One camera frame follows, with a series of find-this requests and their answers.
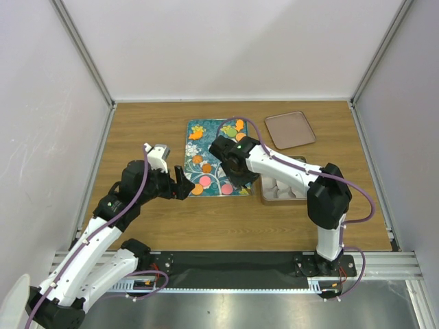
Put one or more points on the pink sandwich cookie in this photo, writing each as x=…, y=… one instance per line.
x=227, y=189
x=205, y=181

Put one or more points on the pink sandwich cookie right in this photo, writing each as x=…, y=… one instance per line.
x=227, y=189

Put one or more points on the orange fish cookie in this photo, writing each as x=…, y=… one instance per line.
x=239, y=125
x=196, y=135

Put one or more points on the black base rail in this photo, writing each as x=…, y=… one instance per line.
x=244, y=270

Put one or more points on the brown cookie tin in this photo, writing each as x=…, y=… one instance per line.
x=288, y=188

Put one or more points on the orange fish cookie left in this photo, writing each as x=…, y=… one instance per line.
x=196, y=135

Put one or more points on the tan dotted cookie top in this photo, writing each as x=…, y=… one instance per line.
x=239, y=136

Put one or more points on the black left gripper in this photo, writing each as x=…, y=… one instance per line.
x=180, y=190

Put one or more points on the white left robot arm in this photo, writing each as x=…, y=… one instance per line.
x=71, y=290

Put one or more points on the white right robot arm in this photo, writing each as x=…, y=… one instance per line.
x=326, y=191

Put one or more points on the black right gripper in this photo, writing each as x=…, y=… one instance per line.
x=250, y=177

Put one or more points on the teal floral tray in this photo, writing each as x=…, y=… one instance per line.
x=211, y=128

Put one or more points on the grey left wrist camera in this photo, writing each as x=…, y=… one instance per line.
x=161, y=151

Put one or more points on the brown chocolate chip cookie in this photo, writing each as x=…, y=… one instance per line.
x=206, y=168

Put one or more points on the pink sandwich cookie left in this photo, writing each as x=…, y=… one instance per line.
x=205, y=181

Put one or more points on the brown tin lid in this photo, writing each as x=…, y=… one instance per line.
x=290, y=130

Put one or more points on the orange flower cookie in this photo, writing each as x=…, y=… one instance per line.
x=197, y=159

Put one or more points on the orange dotted round cookie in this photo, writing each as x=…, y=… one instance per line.
x=198, y=189

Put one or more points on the green sandwich cookie top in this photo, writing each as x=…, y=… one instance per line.
x=231, y=133

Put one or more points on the orange fish cookie right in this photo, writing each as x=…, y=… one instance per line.
x=239, y=125

